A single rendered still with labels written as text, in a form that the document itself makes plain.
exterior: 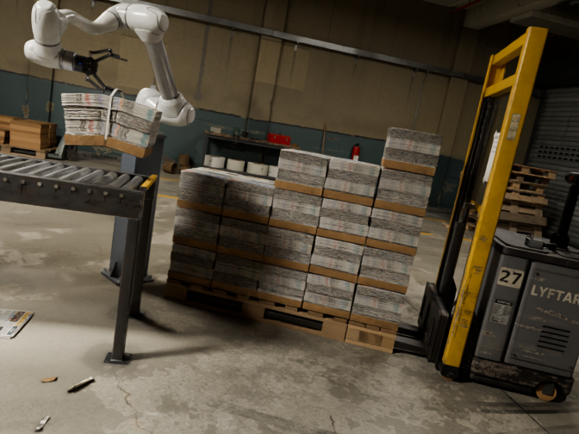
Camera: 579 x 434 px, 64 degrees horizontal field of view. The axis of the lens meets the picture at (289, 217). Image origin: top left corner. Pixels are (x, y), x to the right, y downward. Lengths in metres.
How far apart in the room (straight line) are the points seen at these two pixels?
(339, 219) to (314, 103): 7.05
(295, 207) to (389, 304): 0.79
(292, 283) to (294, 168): 0.69
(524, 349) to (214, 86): 7.74
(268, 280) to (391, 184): 0.92
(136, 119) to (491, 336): 2.11
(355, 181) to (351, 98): 7.22
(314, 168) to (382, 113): 7.43
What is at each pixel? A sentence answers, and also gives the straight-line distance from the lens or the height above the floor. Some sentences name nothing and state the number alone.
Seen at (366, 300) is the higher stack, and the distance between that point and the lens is 2.81.
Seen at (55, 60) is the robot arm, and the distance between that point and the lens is 2.41.
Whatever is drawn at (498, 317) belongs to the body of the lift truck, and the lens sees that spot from 2.75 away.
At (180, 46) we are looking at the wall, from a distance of 9.50.
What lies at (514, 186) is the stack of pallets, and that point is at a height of 0.92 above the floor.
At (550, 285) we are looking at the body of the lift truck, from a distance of 2.77.
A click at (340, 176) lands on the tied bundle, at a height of 0.97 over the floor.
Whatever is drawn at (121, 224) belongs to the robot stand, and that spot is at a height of 0.38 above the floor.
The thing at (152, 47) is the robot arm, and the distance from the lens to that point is 2.79.
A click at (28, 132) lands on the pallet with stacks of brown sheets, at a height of 0.40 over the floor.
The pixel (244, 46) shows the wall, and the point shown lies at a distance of 9.52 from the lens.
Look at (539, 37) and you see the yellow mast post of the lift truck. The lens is 2.64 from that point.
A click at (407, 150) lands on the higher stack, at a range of 2.67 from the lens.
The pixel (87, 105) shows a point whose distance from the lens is 2.28.
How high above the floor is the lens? 1.17
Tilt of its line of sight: 10 degrees down
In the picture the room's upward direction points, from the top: 10 degrees clockwise
